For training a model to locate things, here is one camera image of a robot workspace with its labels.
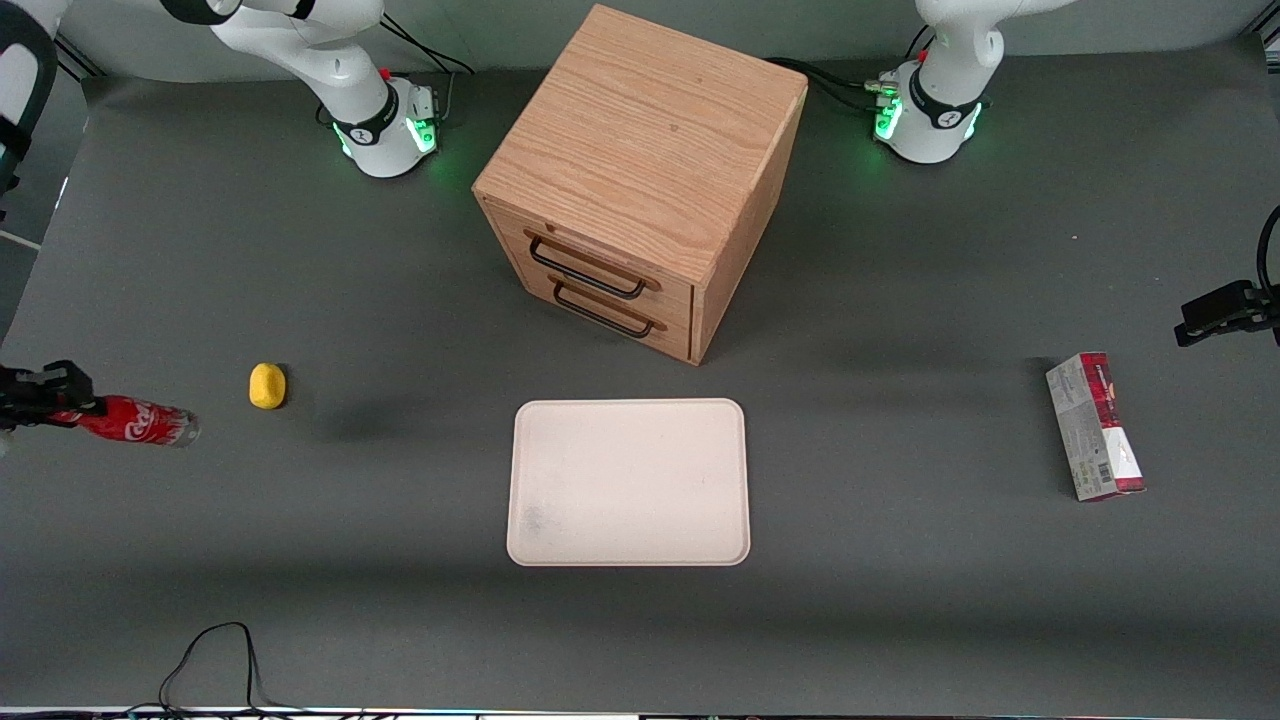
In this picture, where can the oak wooden drawer cabinet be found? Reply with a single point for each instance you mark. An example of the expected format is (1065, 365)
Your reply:
(640, 140)

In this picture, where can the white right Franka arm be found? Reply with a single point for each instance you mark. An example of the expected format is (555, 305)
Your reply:
(350, 80)

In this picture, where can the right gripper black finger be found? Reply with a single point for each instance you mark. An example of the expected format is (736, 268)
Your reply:
(65, 382)
(50, 410)

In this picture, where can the wooden drawer front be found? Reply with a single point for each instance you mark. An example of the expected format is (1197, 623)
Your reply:
(630, 325)
(610, 262)

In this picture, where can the cream rectangular plastic tray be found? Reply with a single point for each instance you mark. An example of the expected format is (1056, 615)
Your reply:
(628, 482)

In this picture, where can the red cola can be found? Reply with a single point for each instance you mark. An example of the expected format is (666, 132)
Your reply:
(140, 420)

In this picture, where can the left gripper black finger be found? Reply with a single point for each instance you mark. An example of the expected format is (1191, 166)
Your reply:
(1215, 305)

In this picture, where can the yellow lemon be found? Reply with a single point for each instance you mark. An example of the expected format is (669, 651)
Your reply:
(267, 386)

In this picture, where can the red plaid cardboard box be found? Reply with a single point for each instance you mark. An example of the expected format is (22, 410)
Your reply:
(1095, 430)

